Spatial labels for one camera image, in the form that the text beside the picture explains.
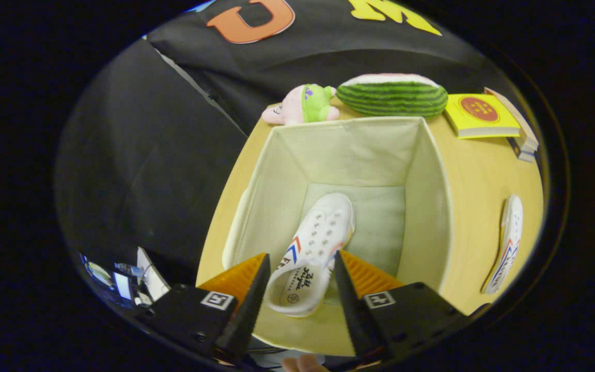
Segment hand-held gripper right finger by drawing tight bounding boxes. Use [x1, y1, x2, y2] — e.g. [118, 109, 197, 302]
[334, 250, 472, 363]

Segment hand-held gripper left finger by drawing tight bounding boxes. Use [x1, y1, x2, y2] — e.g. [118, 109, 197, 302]
[144, 253, 272, 365]

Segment white shoe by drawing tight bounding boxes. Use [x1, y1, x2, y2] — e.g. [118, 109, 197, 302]
[482, 195, 524, 294]
[264, 193, 356, 317]

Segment beige fabric storage box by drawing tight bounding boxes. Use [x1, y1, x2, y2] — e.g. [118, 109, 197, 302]
[222, 116, 454, 357]

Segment white paper sheet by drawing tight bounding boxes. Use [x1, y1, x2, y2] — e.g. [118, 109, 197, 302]
[136, 247, 170, 301]

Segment blue printed packet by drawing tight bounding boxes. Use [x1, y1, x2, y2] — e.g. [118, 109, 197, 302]
[82, 254, 135, 306]

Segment black backdrop cloth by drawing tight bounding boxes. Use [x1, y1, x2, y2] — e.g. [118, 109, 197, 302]
[55, 0, 510, 290]

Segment pink and green plush toy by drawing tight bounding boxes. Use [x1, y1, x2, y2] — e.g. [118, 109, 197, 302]
[261, 84, 340, 126]

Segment watermelon slice plush toy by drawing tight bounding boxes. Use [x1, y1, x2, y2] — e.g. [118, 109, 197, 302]
[336, 73, 449, 118]

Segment yellow book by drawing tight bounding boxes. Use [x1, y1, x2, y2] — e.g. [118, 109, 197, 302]
[445, 93, 521, 139]

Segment blue grey book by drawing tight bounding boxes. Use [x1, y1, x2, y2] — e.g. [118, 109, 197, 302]
[507, 135, 537, 163]

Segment tan book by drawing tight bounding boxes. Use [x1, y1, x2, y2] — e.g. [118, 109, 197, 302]
[484, 87, 539, 150]

